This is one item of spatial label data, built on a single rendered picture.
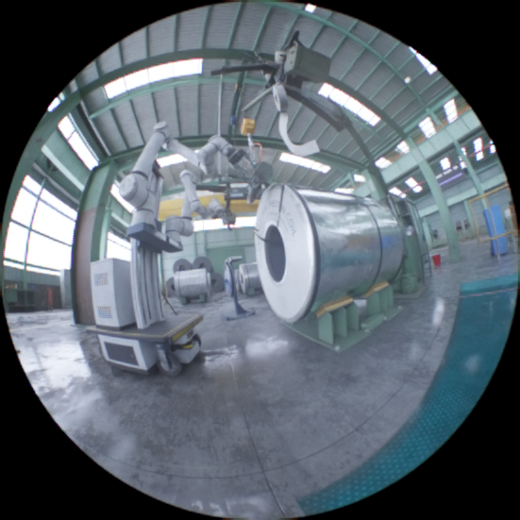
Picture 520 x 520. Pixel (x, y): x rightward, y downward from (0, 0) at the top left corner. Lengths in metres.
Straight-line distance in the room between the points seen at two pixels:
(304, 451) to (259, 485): 0.18
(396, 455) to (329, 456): 0.21
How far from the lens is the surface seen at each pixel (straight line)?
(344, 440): 0.65
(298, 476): 0.60
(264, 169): 1.23
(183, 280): 6.14
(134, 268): 1.25
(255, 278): 6.11
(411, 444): 0.67
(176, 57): 3.26
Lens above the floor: 0.57
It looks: 7 degrees up
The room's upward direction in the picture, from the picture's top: 9 degrees counter-clockwise
